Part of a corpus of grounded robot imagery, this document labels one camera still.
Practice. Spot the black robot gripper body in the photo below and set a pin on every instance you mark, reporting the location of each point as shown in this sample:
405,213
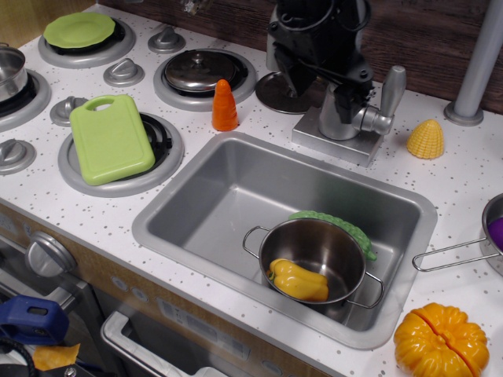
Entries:
326,48

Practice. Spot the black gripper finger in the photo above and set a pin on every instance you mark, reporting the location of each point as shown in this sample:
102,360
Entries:
298,77
350,99

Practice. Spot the silver toy faucet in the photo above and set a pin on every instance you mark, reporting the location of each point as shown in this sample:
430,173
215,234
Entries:
321,129

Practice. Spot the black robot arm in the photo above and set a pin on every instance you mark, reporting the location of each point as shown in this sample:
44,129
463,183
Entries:
352,15

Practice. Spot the orange toy carrot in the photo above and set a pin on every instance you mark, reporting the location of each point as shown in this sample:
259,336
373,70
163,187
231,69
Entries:
224,113

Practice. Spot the yellow toy corn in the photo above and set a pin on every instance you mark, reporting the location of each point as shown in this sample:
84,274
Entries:
426,141

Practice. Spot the steel pot lid on burner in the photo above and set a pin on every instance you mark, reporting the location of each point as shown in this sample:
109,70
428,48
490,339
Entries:
198,71

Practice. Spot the grey support pole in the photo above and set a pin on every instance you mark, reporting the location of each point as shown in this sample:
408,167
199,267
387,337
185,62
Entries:
466,110

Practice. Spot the grey toy sink basin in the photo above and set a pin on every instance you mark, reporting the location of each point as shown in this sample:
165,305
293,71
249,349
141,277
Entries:
229,213

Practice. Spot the green toy vegetable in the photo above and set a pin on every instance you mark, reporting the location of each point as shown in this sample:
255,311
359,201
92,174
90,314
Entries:
363,241

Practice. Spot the grey stove knob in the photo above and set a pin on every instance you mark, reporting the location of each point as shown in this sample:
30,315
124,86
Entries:
60,112
124,73
166,41
16,155

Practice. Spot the yellow toy bell pepper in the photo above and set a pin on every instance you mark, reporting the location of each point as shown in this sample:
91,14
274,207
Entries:
297,282

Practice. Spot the purple toy in saucepan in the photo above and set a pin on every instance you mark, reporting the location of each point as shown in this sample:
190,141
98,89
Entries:
495,233

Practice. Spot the green toy cutting board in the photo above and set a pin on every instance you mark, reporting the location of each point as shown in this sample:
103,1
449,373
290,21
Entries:
110,139

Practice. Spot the green toy plate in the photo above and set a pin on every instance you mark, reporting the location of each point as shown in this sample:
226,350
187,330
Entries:
79,30

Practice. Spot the orange toy pumpkin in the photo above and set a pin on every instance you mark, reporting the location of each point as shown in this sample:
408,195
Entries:
438,340

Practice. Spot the steel pot at left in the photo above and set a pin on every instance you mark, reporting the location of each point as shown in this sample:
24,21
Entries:
14,77

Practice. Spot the grey oven dial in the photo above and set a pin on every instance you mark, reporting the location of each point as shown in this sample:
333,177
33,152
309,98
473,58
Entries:
47,257

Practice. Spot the blue clamp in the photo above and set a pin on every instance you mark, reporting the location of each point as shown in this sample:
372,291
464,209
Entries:
33,321

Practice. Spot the steel pot with handles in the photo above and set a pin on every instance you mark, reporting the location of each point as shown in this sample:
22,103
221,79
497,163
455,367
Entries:
320,247

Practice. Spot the steel saucepan with wire handle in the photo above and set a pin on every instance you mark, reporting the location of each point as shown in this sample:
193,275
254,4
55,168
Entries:
492,211

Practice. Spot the grey oven door handle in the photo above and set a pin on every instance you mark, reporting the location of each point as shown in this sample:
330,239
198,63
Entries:
112,335

